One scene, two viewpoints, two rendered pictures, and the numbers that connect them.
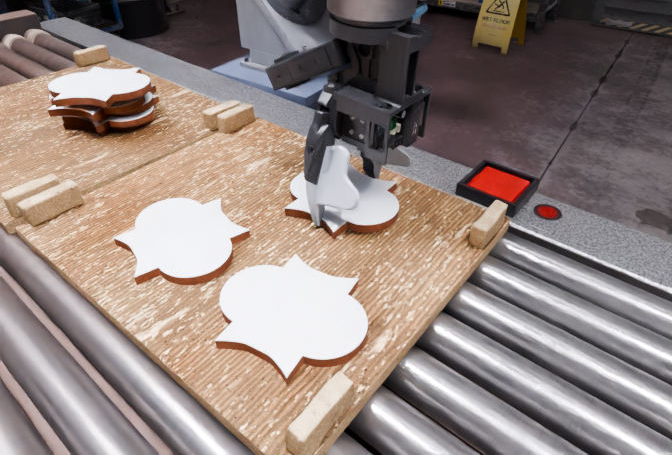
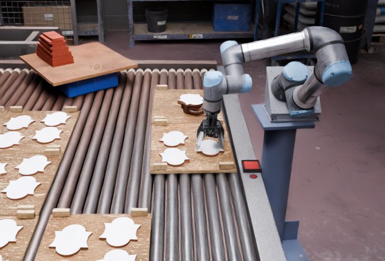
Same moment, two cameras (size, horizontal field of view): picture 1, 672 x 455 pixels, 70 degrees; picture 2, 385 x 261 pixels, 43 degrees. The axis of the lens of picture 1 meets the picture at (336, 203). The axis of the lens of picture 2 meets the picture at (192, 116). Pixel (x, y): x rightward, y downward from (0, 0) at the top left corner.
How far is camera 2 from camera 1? 1.72 m
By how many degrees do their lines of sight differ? 41
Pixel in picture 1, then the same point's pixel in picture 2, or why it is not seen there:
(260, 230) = (188, 145)
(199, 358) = (155, 155)
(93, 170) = (175, 120)
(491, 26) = not seen: outside the picture
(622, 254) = (251, 189)
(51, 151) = (173, 112)
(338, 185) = (199, 140)
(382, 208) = (212, 152)
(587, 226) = (255, 182)
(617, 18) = not seen: outside the picture
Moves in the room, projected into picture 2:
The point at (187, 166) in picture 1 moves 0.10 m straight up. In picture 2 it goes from (193, 127) to (193, 108)
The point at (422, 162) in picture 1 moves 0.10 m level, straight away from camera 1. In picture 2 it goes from (248, 154) to (266, 148)
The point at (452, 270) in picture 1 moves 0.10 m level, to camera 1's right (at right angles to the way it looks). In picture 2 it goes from (208, 168) to (226, 178)
